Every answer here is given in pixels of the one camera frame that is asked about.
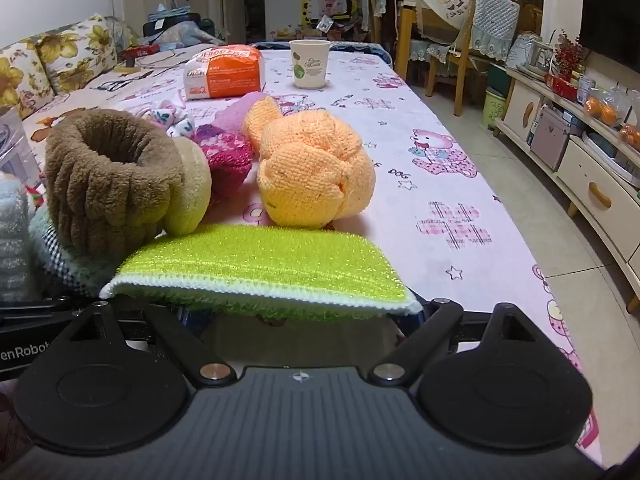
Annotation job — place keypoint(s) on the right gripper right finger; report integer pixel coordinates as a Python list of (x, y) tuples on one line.
[(431, 333)]

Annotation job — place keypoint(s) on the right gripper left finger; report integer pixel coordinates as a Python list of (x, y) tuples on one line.
[(199, 364)]

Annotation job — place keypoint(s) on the green scrubbing cloth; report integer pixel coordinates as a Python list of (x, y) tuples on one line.
[(268, 271)]

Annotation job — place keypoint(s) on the brown plush bear toy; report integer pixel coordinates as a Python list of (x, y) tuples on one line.
[(116, 181)]

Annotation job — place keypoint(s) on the orange knitted cloth ball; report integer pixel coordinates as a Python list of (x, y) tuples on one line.
[(312, 166)]

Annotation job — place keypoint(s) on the pink fuzzy cloth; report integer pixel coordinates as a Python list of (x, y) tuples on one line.
[(231, 118)]

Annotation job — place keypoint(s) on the pink cartoon tablecloth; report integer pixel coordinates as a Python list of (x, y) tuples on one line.
[(101, 399)]

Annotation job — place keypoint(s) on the light blue knitted sock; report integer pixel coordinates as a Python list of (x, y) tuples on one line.
[(17, 281)]

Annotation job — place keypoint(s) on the magenta knitted cloth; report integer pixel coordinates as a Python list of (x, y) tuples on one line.
[(229, 157)]

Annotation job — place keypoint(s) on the white patterned sock bundle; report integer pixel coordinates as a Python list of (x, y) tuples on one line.
[(173, 118)]

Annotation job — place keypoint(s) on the cream tv cabinet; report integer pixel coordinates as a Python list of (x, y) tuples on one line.
[(580, 155)]

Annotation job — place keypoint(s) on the orange white tissue pack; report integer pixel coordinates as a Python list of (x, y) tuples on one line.
[(224, 72)]

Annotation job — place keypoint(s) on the white paper cup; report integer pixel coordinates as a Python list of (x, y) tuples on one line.
[(309, 62)]

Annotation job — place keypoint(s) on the wooden chair with covers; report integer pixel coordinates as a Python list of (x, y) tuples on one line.
[(455, 30)]

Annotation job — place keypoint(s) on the floral sofa cushion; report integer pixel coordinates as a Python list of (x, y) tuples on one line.
[(23, 81), (74, 57)]

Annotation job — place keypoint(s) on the sofa with cartoon cover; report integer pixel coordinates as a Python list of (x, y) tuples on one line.
[(13, 136)]

